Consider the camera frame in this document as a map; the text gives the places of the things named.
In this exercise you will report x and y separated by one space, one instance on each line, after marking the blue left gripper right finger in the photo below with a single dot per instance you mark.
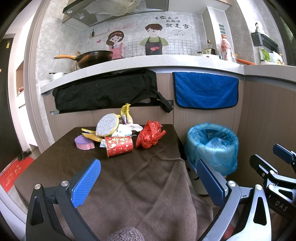
214 183

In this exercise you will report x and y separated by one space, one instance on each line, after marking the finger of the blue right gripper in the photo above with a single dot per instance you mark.
284 154
261 166

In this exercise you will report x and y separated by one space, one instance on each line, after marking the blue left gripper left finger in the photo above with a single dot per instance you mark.
83 182

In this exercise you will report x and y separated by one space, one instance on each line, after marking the purple pink sponge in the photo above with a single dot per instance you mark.
84 143

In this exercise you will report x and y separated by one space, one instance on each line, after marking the red crushed drink can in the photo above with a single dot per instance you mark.
118 145

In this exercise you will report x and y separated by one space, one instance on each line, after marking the yellow snack packet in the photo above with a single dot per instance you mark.
91 135

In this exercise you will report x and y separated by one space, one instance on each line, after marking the round silver scouring pad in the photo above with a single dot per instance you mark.
107 125

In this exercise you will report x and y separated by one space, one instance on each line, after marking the white tissue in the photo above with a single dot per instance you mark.
128 129

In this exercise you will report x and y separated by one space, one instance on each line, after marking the red plastic bag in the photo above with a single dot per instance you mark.
150 134

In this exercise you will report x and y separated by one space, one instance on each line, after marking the gold snack wrapper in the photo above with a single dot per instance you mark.
125 117

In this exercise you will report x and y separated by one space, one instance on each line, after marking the blue lined trash bin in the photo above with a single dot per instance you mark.
213 143

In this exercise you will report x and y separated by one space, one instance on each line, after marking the white kitchen counter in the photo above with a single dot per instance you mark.
278 75

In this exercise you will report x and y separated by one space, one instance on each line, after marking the red floor mat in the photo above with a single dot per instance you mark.
13 171

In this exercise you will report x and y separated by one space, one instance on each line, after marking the black refrigerator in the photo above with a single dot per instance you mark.
9 143

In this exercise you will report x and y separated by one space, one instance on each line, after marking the blue hanging towel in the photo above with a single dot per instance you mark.
205 91

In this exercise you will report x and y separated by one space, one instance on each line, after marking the orange carrot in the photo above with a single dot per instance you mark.
245 62

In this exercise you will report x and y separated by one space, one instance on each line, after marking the red white bottle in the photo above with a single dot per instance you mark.
226 50

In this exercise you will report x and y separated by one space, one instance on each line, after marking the black hanging utensil rack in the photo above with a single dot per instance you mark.
260 40

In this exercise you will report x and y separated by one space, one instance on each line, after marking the black hanging bag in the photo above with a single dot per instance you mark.
110 91

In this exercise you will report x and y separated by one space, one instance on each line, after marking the range hood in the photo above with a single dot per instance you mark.
82 14

